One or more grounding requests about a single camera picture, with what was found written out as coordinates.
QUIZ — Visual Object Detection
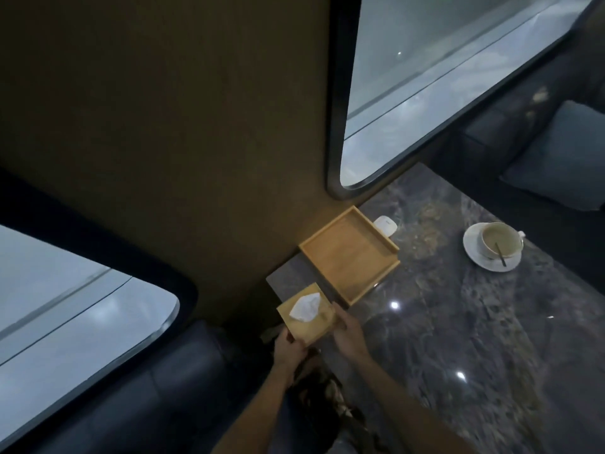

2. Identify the white coffee cup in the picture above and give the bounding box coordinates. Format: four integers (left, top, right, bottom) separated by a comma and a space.
479, 222, 527, 261

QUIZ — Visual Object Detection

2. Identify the wooden tissue box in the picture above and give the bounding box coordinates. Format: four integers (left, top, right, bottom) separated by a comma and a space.
276, 282, 337, 347

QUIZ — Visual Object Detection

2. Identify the small white device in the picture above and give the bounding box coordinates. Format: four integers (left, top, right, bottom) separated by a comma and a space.
373, 215, 397, 238

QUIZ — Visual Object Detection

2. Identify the person's left hand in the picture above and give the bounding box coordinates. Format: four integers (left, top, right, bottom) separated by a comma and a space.
273, 327, 310, 374

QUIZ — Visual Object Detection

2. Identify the white saucer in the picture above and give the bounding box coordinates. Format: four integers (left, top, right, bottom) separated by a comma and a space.
463, 222, 523, 272

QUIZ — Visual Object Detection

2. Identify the person's left forearm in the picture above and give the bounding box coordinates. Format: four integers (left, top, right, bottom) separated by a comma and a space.
211, 363, 290, 454

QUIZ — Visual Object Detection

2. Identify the square wooden tray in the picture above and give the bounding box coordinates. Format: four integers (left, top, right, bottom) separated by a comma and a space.
298, 206, 401, 307

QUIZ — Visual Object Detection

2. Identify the dark leather bench seat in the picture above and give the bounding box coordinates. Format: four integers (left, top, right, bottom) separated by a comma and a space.
428, 14, 605, 294
14, 319, 303, 454

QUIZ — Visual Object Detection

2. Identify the person's patterned clothing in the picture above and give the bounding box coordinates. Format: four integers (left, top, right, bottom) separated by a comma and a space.
261, 323, 393, 454

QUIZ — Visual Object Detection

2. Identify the grey-blue cushion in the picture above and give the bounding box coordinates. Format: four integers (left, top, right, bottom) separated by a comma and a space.
500, 100, 605, 212

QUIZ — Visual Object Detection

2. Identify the rounded window with dark frame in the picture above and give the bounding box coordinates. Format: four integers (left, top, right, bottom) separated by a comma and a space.
326, 0, 605, 200
0, 172, 199, 452

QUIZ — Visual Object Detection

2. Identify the white tissue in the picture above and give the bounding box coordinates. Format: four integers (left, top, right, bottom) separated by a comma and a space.
289, 293, 322, 323

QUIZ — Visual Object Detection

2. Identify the person's right hand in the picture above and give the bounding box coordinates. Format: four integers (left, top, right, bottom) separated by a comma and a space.
330, 302, 371, 360

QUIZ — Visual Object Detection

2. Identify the person's right forearm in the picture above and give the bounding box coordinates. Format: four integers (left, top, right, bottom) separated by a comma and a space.
349, 351, 479, 454

